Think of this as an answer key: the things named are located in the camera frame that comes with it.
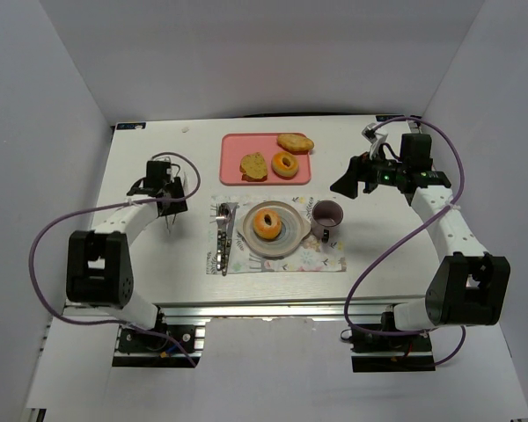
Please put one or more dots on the blue corner sticker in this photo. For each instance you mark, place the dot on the blue corner sticker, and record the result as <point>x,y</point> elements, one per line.
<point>386,117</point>
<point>130,126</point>

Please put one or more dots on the seeded bread slice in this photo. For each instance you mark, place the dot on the seeded bread slice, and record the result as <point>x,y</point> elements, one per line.
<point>253,167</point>

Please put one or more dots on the round plate with handles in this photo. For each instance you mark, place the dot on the round plate with handles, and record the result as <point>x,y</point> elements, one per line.
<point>294,229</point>

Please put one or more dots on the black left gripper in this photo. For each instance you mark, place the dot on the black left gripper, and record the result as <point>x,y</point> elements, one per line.
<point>172,202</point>

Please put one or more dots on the metal knife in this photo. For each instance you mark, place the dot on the metal knife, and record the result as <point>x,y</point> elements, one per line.
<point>232,208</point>

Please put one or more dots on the floral placemat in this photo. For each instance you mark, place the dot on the floral placemat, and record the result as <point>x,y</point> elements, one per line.
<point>311,255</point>

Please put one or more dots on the metal serving tongs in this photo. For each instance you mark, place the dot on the metal serving tongs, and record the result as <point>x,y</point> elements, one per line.
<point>170,222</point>

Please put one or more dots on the blue right corner sticker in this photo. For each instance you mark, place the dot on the blue right corner sticker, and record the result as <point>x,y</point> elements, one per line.
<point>386,117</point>

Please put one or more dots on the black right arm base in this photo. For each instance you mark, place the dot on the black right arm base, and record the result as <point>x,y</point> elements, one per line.
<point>378,354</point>

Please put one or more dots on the oval bread roll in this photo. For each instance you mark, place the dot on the oval bread roll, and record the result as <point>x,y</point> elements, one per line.
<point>295,144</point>

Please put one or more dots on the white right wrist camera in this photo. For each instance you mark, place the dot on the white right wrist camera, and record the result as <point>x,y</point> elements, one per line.
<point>376,137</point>

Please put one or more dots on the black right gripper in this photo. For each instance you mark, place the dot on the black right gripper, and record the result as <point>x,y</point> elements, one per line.
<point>360,174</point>

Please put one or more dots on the glazed top donut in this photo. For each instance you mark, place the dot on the glazed top donut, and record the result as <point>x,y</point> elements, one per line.
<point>267,224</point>

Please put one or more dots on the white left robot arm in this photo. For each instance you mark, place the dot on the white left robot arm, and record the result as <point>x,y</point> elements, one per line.
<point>99,272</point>

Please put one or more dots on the blue left corner sticker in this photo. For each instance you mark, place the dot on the blue left corner sticker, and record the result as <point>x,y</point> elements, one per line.
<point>130,126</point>

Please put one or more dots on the lower donut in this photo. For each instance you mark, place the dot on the lower donut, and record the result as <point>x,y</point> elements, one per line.
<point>285,165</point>

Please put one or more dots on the purple mug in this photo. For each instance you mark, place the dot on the purple mug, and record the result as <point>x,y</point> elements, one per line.
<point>327,216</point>

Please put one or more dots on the metal fork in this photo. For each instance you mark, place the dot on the metal fork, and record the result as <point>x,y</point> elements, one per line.
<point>223,217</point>

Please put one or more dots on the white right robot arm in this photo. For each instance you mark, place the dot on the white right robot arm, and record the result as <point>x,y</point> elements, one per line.
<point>470,283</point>

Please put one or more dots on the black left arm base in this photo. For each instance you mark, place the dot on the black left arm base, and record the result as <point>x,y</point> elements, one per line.
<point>138,350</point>

